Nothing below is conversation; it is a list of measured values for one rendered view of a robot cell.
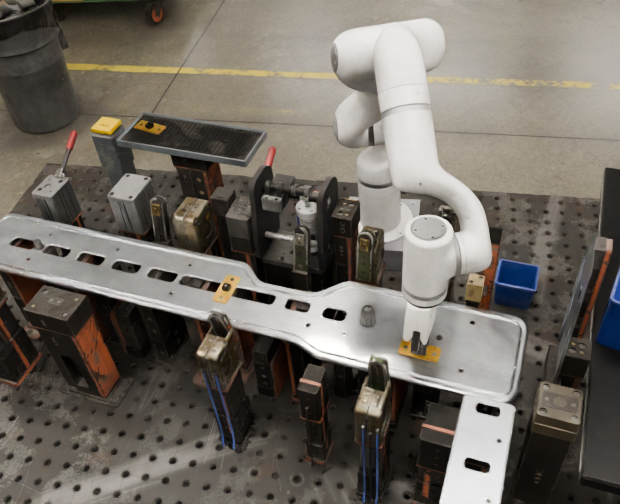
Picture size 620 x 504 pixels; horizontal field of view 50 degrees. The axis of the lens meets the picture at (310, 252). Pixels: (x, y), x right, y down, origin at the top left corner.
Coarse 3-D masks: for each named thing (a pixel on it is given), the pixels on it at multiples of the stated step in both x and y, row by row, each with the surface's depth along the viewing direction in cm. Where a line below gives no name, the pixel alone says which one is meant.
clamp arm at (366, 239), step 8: (360, 232) 150; (368, 232) 149; (360, 240) 150; (368, 240) 149; (360, 248) 151; (368, 248) 150; (360, 256) 153; (368, 256) 152; (360, 264) 154; (368, 264) 153; (360, 272) 155; (368, 272) 154; (368, 280) 156
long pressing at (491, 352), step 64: (0, 256) 168; (128, 256) 165; (192, 256) 163; (256, 320) 147; (320, 320) 146; (384, 320) 145; (448, 320) 144; (512, 320) 142; (448, 384) 132; (512, 384) 131
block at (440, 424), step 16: (432, 416) 129; (448, 416) 129; (432, 432) 127; (448, 432) 127; (432, 448) 127; (448, 448) 125; (416, 464) 134; (432, 464) 131; (416, 480) 139; (432, 480) 137; (416, 496) 143; (432, 496) 141
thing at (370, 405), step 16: (368, 384) 131; (368, 400) 126; (384, 400) 126; (368, 416) 124; (384, 416) 128; (368, 432) 128; (384, 432) 132; (368, 448) 134; (384, 448) 140; (368, 464) 139; (384, 464) 143; (368, 480) 143; (384, 480) 147; (352, 496) 148; (368, 496) 146
